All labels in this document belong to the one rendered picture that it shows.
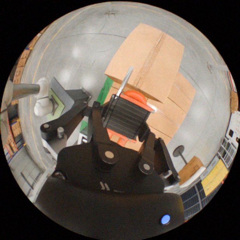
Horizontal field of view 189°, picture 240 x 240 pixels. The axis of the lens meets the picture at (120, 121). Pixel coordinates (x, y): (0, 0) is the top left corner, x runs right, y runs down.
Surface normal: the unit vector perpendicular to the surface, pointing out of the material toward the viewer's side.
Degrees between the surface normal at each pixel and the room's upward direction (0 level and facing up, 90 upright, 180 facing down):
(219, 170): 90
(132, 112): 1
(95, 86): 0
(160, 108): 0
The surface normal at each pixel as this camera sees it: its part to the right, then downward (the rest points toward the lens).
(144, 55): -0.07, 0.34
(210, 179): -0.90, -0.42
